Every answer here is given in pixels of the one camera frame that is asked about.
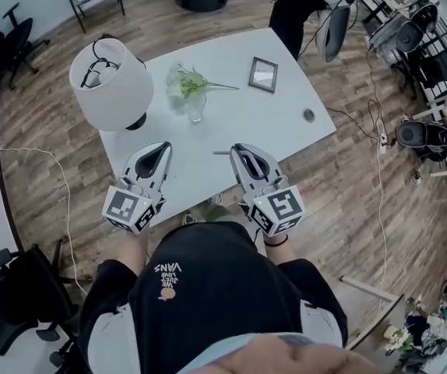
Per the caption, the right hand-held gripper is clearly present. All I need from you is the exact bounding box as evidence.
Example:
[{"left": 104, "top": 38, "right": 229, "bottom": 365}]
[{"left": 229, "top": 143, "right": 307, "bottom": 237}]

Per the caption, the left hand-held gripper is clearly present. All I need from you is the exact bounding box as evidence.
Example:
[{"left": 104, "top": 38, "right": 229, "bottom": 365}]
[{"left": 102, "top": 141, "right": 174, "bottom": 234}]

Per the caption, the lavender plastic tube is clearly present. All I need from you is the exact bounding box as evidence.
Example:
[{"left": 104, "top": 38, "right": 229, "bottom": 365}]
[{"left": 213, "top": 149, "right": 268, "bottom": 182}]

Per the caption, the clear glass vase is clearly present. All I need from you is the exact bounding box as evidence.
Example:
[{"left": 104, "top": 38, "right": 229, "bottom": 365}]
[{"left": 185, "top": 93, "right": 208, "bottom": 124}]

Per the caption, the person's left forearm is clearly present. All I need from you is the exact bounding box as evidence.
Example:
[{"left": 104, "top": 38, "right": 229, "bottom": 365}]
[{"left": 117, "top": 228, "right": 150, "bottom": 277}]

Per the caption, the person's right forearm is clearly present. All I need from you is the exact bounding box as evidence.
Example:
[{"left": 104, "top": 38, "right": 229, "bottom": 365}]
[{"left": 261, "top": 232, "right": 299, "bottom": 267}]

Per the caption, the white table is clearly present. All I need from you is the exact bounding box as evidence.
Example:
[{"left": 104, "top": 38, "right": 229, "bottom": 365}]
[{"left": 98, "top": 26, "right": 338, "bottom": 226}]

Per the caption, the black wrist band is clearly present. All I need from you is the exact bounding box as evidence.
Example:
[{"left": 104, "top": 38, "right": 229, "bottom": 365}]
[{"left": 263, "top": 233, "right": 289, "bottom": 248}]

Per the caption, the white shade table lamp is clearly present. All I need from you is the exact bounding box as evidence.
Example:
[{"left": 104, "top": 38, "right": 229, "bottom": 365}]
[{"left": 69, "top": 37, "right": 155, "bottom": 132}]

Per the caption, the artificial white flower stem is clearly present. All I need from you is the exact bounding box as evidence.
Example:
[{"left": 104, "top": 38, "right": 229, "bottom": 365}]
[{"left": 166, "top": 63, "right": 241, "bottom": 111}]

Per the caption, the person's black top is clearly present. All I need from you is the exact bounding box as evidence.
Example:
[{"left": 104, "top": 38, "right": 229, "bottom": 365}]
[{"left": 76, "top": 221, "right": 350, "bottom": 374}]

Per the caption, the black pod chair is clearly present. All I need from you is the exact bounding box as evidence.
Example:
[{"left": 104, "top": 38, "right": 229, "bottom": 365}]
[{"left": 396, "top": 118, "right": 447, "bottom": 164}]

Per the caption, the person's light blue face mask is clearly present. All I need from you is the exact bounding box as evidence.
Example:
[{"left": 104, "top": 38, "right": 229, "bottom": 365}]
[{"left": 180, "top": 332, "right": 318, "bottom": 374}]

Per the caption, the black office chair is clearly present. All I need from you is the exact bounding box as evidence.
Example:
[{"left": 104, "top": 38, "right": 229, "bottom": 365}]
[
  {"left": 0, "top": 242, "right": 88, "bottom": 374},
  {"left": 0, "top": 2, "right": 51, "bottom": 91}
]

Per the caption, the dark wooden desk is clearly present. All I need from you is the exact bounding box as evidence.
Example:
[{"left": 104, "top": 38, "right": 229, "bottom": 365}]
[{"left": 339, "top": 274, "right": 408, "bottom": 351}]

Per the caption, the white flower pot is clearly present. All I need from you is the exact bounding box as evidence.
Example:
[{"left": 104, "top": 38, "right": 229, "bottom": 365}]
[{"left": 382, "top": 323, "right": 416, "bottom": 355}]

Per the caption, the white floor cable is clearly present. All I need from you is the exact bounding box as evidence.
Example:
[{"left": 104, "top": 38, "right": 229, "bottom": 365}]
[{"left": 0, "top": 145, "right": 89, "bottom": 288}]

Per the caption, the black picture frame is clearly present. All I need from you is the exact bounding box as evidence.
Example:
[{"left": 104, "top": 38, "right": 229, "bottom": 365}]
[{"left": 247, "top": 56, "right": 280, "bottom": 94}]

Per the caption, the white power strip cable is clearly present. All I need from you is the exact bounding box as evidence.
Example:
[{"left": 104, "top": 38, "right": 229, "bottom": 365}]
[{"left": 366, "top": 98, "right": 389, "bottom": 316}]

